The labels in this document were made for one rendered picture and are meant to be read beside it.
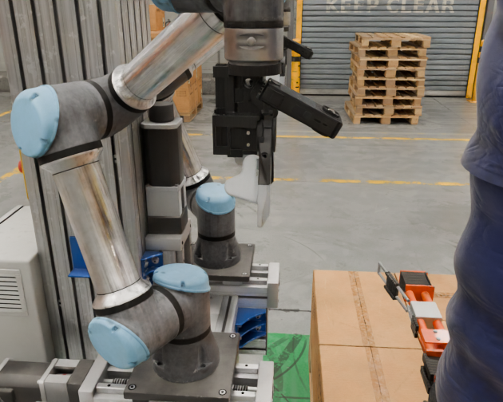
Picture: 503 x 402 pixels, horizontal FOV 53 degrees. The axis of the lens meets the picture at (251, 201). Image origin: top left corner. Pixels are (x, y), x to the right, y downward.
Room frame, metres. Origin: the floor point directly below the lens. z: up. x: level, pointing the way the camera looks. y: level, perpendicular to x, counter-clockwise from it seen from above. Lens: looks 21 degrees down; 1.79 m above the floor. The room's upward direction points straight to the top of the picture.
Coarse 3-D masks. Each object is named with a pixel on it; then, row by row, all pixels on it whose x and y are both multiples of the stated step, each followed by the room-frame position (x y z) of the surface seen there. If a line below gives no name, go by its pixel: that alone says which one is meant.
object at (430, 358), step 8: (432, 352) 0.88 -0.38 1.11; (440, 352) 0.88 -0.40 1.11; (424, 360) 0.86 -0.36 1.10; (432, 360) 0.87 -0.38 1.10; (424, 368) 0.87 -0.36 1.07; (432, 368) 0.84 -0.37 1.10; (424, 376) 0.85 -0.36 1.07; (432, 376) 0.81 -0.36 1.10; (424, 384) 0.84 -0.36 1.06; (432, 384) 0.82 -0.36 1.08
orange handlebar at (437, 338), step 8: (408, 296) 1.13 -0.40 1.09; (424, 296) 1.13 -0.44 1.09; (424, 328) 0.99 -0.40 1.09; (440, 328) 0.99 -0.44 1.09; (424, 336) 0.95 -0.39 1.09; (432, 336) 0.95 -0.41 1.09; (440, 336) 0.95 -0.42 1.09; (448, 336) 0.95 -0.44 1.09; (424, 344) 0.94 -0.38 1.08; (432, 344) 0.93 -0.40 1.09; (440, 344) 0.96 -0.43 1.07; (424, 352) 0.93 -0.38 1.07
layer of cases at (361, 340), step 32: (320, 288) 2.07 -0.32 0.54; (352, 288) 2.07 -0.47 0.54; (448, 288) 2.07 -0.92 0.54; (320, 320) 1.81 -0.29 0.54; (352, 320) 1.81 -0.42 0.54; (384, 320) 1.81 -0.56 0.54; (320, 352) 1.60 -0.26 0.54; (352, 352) 1.60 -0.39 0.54; (384, 352) 1.60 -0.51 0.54; (416, 352) 1.60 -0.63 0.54; (320, 384) 1.48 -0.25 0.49; (352, 384) 1.42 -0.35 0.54; (384, 384) 1.42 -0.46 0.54; (416, 384) 1.42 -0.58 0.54
